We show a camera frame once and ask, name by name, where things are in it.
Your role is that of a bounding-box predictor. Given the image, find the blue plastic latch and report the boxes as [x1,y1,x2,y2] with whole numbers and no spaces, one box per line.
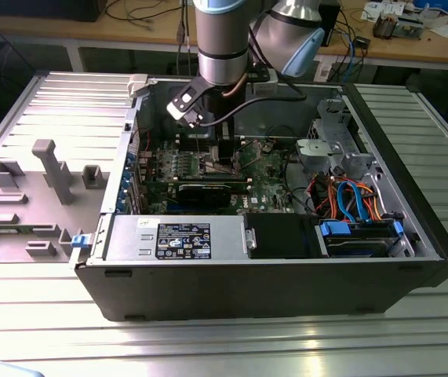
[71,233,91,250]

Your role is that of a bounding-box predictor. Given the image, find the blue cable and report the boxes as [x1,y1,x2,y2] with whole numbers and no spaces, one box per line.
[347,31,368,74]

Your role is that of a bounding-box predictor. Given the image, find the silver metal drive cage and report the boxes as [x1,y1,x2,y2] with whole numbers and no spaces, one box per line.
[294,97,378,176]

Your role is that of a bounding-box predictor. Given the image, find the beige case latch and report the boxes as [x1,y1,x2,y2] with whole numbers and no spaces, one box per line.
[126,73,151,100]

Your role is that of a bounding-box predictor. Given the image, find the black box on bench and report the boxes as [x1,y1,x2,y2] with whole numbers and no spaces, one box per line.
[0,0,100,24]

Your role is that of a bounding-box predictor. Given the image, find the grey power supply unit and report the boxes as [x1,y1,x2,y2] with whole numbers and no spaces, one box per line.
[104,214,247,263]

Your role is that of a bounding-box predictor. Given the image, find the wooden workbench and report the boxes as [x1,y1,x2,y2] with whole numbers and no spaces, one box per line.
[0,0,448,72]

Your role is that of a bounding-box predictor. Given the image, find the black upright box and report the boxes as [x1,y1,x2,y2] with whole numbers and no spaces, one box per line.
[320,0,342,48]

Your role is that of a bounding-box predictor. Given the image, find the black graphics card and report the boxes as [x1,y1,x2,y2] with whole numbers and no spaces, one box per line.
[176,181,233,210]

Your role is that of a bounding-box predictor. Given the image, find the red wire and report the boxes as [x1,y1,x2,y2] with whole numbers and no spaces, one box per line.
[308,174,329,211]

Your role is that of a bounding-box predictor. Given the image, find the copper heat sink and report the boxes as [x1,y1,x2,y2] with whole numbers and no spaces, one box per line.
[372,11,400,40]

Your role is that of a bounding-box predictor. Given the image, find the blue wire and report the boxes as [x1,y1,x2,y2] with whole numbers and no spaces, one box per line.
[336,181,370,225]

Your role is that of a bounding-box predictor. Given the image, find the black RAM slot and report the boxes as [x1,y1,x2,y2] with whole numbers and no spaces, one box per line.
[176,174,250,182]
[179,134,244,141]
[179,142,244,148]
[179,146,244,152]
[179,138,244,145]

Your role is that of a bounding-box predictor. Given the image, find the green motherboard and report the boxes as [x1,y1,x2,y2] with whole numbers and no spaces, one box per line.
[129,133,311,216]

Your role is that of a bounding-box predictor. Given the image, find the grey metal device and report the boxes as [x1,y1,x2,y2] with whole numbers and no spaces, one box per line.
[398,13,425,41]

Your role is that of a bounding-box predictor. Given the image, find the black hanging cable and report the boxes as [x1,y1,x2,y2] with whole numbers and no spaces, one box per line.
[176,0,195,54]

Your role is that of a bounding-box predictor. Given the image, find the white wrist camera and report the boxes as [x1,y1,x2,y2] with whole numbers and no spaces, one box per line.
[248,68,280,96]
[166,80,206,129]

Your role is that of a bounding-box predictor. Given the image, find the black plastic bay cover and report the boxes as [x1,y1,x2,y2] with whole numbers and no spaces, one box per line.
[246,214,321,260]

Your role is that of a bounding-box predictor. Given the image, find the black open PC case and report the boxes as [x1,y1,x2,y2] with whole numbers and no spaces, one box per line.
[68,73,448,324]

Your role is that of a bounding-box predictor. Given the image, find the silver square CPU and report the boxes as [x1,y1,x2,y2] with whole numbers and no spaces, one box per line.
[203,159,235,174]

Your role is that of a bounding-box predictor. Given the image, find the orange wire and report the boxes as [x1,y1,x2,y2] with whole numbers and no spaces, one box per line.
[313,175,384,221]

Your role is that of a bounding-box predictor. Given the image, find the printed paper sheets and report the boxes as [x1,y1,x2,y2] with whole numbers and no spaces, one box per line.
[360,1,390,21]

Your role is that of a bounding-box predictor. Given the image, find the metal socket cover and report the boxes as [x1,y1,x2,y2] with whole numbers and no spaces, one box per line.
[235,139,268,173]

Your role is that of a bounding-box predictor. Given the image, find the white labelled box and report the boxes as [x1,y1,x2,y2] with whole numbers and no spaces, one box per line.
[316,59,337,82]

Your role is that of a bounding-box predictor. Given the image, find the CPU socket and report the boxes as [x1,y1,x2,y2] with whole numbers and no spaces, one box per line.
[197,150,245,178]

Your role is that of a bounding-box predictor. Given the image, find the hard disk in blue carrier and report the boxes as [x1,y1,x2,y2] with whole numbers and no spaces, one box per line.
[316,219,405,259]

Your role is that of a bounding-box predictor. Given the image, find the grey parts rack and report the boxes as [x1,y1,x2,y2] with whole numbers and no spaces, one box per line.
[0,137,111,265]

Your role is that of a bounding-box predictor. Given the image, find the black camera cable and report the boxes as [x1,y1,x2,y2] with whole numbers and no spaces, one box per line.
[199,80,308,127]

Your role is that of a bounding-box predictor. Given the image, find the black wire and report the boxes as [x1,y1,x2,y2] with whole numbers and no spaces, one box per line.
[284,125,315,215]

